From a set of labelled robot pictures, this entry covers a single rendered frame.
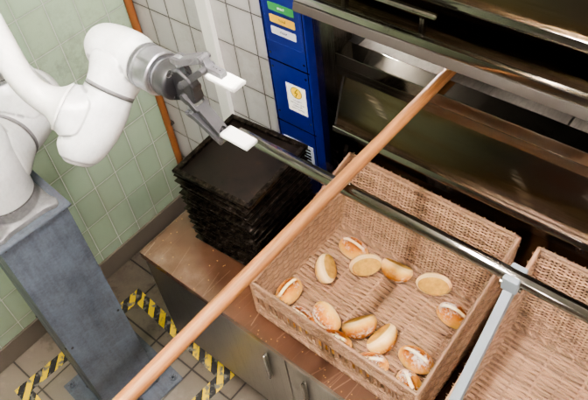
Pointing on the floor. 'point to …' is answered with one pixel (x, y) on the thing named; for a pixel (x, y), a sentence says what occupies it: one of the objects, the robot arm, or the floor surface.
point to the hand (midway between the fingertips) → (241, 115)
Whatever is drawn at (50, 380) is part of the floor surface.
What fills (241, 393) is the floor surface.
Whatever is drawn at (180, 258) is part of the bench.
